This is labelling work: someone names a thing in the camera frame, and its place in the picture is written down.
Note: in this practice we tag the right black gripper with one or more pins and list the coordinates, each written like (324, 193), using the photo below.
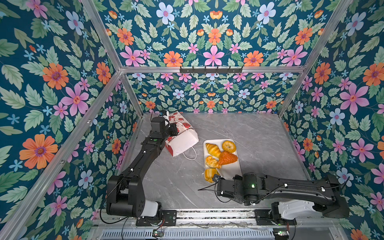
(235, 179)

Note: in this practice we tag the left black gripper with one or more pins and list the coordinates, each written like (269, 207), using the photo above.
(171, 126)

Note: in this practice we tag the red white paper bag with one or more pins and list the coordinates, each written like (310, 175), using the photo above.
(186, 137)

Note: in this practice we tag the yellow fluted fake cake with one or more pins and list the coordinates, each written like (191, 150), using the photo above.
(210, 173)

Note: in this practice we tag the orange brown fake bread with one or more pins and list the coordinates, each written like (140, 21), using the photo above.
(227, 158)

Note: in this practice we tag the yellow fake ring bread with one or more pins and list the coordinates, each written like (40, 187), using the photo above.
(212, 163)

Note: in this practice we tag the yellow fake bagel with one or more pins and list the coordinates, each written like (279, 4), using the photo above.
(229, 146)

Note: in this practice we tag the yellow fake croissant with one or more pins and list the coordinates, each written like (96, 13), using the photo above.
(213, 150)

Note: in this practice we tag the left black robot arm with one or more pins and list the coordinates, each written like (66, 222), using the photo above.
(125, 192)

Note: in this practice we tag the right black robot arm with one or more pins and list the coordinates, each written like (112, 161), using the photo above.
(250, 189)

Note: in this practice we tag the white rectangular tray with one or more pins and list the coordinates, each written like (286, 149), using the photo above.
(226, 171)

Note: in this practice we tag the black hook rack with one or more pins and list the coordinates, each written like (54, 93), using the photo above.
(211, 70)

